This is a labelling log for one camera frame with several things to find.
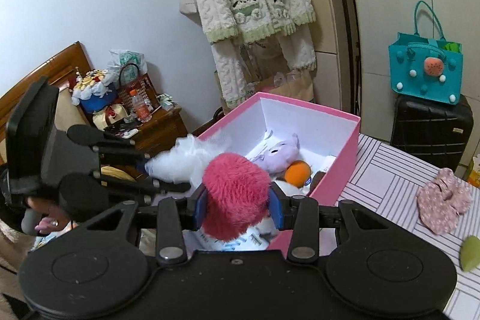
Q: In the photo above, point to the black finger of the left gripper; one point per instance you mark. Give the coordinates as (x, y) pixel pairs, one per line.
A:
(110, 149)

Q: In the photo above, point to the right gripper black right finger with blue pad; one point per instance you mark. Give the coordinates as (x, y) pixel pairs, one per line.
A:
(297, 218)

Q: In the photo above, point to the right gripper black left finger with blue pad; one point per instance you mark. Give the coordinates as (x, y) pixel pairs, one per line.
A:
(175, 216)

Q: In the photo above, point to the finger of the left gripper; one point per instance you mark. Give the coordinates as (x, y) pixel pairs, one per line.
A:
(99, 189)

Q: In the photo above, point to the orange soft ball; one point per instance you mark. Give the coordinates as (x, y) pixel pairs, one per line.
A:
(297, 173)

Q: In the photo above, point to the white wet wipes pack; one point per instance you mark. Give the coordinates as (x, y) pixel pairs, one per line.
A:
(256, 238)

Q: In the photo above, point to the white fluffy plush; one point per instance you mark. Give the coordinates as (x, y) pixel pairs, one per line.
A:
(187, 160)

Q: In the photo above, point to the pink fluffy plush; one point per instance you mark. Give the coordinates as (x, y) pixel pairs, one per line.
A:
(237, 196)

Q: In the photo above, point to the green soft egg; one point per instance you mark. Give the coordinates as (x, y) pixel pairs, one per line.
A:
(470, 253)

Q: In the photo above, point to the person's hand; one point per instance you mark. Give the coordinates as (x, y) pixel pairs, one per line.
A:
(43, 217)

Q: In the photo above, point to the white brown plush cat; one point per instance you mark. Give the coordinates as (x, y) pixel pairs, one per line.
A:
(306, 190)

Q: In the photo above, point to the blue white bouquet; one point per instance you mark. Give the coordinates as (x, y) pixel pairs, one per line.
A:
(94, 90)

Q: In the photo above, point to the purple plush toy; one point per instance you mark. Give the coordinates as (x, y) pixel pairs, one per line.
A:
(279, 157)

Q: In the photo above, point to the pink storage box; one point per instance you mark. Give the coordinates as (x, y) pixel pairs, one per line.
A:
(328, 138)

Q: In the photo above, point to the wooden nightstand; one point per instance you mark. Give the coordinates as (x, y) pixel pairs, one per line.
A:
(161, 132)

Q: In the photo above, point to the striped bed sheet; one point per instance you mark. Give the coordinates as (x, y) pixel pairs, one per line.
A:
(386, 181)

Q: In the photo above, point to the pink floral cloth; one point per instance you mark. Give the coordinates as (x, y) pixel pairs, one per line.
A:
(441, 201)

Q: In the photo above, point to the black suitcase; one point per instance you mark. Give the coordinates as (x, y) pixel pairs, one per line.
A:
(434, 132)

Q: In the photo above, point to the yellow gift bag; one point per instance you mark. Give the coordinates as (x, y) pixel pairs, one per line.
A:
(472, 175)

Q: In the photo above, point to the teal felt tote bag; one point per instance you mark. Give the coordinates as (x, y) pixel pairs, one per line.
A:
(424, 67)

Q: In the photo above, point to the beige wardrobe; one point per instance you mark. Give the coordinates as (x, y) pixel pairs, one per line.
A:
(393, 5)

